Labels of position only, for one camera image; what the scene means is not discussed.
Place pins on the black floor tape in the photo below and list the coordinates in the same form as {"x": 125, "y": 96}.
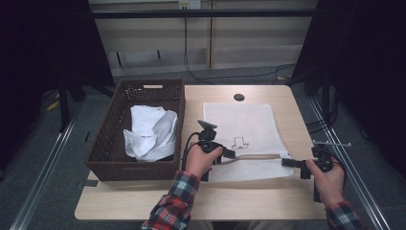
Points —
{"x": 86, "y": 136}

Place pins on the white wall socket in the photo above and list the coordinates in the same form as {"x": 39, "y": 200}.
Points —
{"x": 190, "y": 4}

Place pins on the white shirt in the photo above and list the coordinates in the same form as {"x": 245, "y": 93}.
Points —
{"x": 150, "y": 131}

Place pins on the black horizontal bar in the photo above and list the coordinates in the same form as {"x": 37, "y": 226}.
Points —
{"x": 239, "y": 13}

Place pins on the black curtain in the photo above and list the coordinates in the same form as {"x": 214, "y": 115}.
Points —
{"x": 32, "y": 64}
{"x": 367, "y": 64}

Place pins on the person's left hand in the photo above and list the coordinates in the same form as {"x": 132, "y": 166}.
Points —
{"x": 196, "y": 161}

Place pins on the brown woven basket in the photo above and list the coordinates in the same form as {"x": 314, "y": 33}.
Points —
{"x": 111, "y": 140}

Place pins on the white mesh laundry bag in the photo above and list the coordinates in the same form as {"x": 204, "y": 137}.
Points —
{"x": 249, "y": 121}

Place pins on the person's right hand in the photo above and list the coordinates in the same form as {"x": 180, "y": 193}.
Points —
{"x": 330, "y": 187}

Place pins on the black metal stand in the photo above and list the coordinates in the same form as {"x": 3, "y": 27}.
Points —
{"x": 64, "y": 108}
{"x": 325, "y": 96}

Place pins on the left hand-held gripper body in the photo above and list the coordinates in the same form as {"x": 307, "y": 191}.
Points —
{"x": 207, "y": 137}

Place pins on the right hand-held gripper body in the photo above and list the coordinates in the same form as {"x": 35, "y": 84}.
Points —
{"x": 322, "y": 158}

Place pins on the grey tape piece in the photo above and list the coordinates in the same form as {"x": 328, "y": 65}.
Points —
{"x": 89, "y": 183}

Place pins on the metal floor rail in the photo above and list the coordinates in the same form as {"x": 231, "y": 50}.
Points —
{"x": 41, "y": 177}
{"x": 357, "y": 185}

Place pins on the beige wooden cabinet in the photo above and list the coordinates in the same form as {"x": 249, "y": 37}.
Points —
{"x": 255, "y": 38}

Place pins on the yellow floor tape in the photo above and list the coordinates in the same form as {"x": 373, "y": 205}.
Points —
{"x": 52, "y": 105}
{"x": 281, "y": 77}

